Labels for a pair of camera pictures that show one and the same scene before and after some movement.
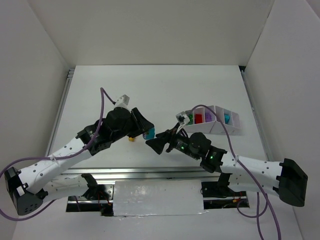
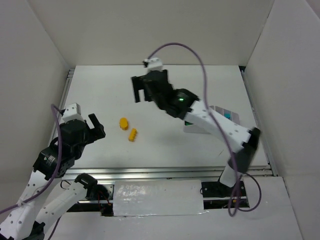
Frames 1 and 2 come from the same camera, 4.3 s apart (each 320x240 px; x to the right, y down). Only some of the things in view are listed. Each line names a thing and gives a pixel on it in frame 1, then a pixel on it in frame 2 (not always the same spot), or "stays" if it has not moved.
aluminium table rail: (96, 174) stays
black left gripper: (136, 120) to (92, 131)
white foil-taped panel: (158, 197) stays
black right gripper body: (170, 141) to (145, 85)
